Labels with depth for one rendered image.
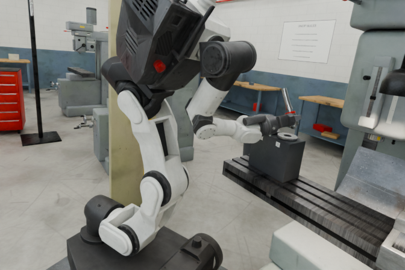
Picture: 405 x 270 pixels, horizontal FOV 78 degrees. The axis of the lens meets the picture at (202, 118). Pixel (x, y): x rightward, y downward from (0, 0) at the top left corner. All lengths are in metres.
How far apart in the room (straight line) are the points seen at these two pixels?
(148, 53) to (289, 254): 0.82
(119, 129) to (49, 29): 7.36
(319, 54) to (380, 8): 4.97
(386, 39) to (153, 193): 0.89
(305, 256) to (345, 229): 0.17
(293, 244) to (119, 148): 1.65
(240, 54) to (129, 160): 1.81
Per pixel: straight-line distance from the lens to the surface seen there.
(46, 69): 9.36
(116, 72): 1.04
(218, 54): 0.67
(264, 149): 1.24
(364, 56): 0.95
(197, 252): 1.33
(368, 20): 0.93
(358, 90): 0.95
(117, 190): 2.45
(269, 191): 1.17
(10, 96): 4.81
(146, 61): 0.76
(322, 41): 5.89
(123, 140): 2.27
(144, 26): 0.75
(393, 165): 1.42
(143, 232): 1.19
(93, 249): 1.44
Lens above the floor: 1.51
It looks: 14 degrees down
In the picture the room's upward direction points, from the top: 5 degrees clockwise
